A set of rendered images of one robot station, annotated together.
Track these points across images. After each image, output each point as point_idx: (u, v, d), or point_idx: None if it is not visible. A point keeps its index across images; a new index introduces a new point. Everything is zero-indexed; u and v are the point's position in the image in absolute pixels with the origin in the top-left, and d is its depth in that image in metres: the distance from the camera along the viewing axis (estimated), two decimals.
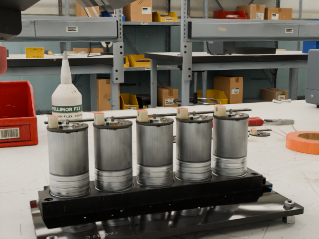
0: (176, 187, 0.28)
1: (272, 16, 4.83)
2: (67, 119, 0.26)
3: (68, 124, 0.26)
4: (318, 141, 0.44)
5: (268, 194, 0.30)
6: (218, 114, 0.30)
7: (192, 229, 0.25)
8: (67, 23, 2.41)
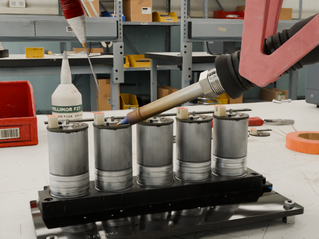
0: (176, 187, 0.28)
1: None
2: (67, 119, 0.26)
3: (68, 124, 0.26)
4: (318, 141, 0.44)
5: (268, 194, 0.30)
6: (218, 114, 0.30)
7: (192, 229, 0.25)
8: (67, 23, 2.41)
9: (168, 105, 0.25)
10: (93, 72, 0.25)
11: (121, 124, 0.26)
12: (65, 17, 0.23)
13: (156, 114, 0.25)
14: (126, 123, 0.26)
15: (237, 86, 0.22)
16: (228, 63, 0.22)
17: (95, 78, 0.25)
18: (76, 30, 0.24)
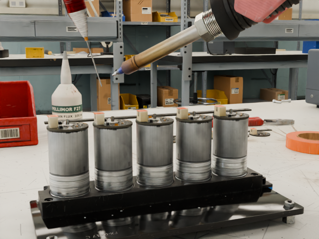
0: (176, 187, 0.28)
1: None
2: (67, 119, 0.26)
3: (68, 124, 0.26)
4: (318, 141, 0.44)
5: (268, 194, 0.30)
6: (218, 114, 0.30)
7: (192, 229, 0.25)
8: (67, 23, 2.41)
9: (164, 50, 0.24)
10: (95, 66, 0.25)
11: (117, 74, 0.26)
12: (67, 12, 0.24)
13: (152, 60, 0.25)
14: (121, 72, 0.26)
15: (232, 24, 0.22)
16: (223, 1, 0.22)
17: (97, 71, 0.25)
18: (78, 23, 0.24)
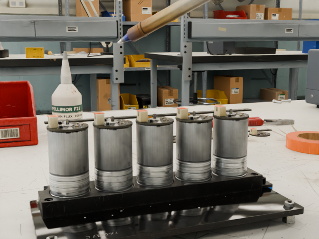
0: (176, 187, 0.28)
1: (272, 16, 4.83)
2: (67, 119, 0.26)
3: (68, 124, 0.26)
4: (318, 141, 0.44)
5: (268, 194, 0.30)
6: (218, 114, 0.30)
7: (192, 229, 0.25)
8: (67, 23, 2.41)
9: (171, 14, 0.24)
10: None
11: (122, 41, 0.25)
12: None
13: (158, 26, 0.24)
14: (126, 39, 0.25)
15: None
16: None
17: None
18: None
